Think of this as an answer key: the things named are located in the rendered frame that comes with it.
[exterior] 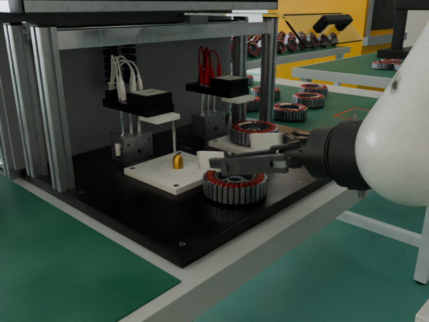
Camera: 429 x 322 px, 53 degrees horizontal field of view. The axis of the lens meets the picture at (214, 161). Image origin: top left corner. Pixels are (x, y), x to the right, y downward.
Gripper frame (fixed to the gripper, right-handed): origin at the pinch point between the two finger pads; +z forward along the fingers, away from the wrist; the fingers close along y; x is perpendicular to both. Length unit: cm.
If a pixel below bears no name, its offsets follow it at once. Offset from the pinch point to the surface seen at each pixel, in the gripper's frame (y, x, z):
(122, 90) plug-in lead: -3.1, 12.5, 23.9
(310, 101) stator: 74, -2, 29
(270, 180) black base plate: 9.2, -8.1, -0.6
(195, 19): 20.5, 25.5, 23.9
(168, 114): 0.9, 6.6, 16.0
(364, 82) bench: 157, -4, 47
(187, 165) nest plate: 1.8, -3.9, 13.9
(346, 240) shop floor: 126, -77, 48
